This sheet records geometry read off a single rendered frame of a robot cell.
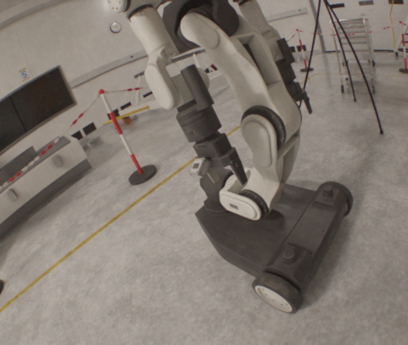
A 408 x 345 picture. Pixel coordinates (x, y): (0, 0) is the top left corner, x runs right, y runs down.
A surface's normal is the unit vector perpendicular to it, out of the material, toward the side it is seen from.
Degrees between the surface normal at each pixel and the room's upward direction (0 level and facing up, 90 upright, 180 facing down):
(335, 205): 45
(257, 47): 90
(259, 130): 90
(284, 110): 66
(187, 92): 78
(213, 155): 90
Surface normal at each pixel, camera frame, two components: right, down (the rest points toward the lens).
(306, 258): 0.24, -0.45
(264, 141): -0.69, 0.55
